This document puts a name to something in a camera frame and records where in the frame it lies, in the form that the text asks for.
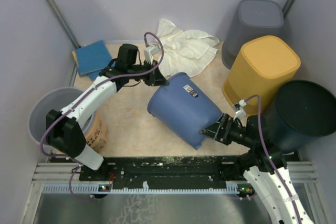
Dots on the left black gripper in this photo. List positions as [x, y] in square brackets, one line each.
[156, 78]

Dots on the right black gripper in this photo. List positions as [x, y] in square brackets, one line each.
[216, 131]

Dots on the blue round bin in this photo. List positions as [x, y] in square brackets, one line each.
[184, 108]

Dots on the yellow slatted bin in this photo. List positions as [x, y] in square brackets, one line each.
[261, 67]

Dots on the tan printed paper bucket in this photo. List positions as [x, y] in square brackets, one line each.
[98, 133]

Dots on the dark navy round bin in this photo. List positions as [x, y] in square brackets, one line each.
[301, 112]

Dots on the grey slatted bin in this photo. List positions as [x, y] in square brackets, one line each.
[252, 19]

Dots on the grey translucent round bin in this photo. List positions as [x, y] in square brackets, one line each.
[44, 108]

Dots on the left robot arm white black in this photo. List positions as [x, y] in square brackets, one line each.
[109, 81]

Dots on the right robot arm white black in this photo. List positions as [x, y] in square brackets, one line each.
[267, 176]

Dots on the white crumpled cloth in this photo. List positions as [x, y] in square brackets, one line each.
[189, 51]

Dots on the blue cloth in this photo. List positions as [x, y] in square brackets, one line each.
[91, 59]

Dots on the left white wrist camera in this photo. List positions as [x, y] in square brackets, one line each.
[149, 53]

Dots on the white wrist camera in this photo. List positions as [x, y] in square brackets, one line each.
[149, 53]
[239, 109]

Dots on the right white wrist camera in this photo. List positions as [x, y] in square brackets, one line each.
[239, 109]

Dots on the white comb cable duct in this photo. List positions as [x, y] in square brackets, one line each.
[90, 188]

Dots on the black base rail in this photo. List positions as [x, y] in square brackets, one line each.
[176, 172]

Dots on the left aluminium floor rail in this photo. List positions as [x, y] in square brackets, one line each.
[72, 76]

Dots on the front aluminium frame rail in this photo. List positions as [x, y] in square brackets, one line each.
[300, 172]

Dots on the left aluminium corner post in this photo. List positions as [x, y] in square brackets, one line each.
[63, 23]

